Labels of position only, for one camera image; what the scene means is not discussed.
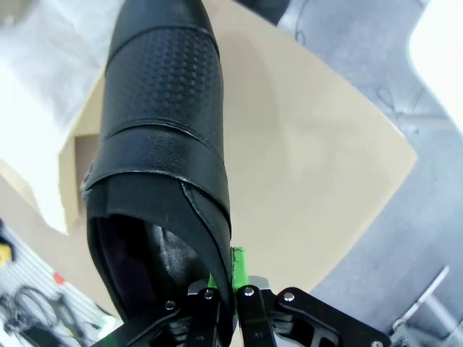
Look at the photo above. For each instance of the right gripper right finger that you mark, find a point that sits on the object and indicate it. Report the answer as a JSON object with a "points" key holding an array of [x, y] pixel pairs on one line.
{"points": [[260, 318]]}

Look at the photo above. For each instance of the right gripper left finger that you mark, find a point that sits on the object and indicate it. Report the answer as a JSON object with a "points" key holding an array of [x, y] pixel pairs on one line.
{"points": [[202, 318]]}

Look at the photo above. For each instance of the brown cardboard shoe box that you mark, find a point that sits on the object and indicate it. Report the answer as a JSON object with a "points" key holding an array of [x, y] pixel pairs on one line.
{"points": [[68, 173]]}

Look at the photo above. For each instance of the black leather shoe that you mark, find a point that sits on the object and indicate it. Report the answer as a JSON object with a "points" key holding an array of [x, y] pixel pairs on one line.
{"points": [[162, 108]]}

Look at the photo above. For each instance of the white tissue paper sheet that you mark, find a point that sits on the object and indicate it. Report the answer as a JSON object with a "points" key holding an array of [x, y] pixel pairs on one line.
{"points": [[43, 54]]}

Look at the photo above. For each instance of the grey metal table frame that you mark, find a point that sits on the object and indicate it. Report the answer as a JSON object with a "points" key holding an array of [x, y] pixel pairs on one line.
{"points": [[427, 300]]}

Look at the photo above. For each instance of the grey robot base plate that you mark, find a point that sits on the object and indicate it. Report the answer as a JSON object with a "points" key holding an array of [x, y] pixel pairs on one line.
{"points": [[32, 267]]}

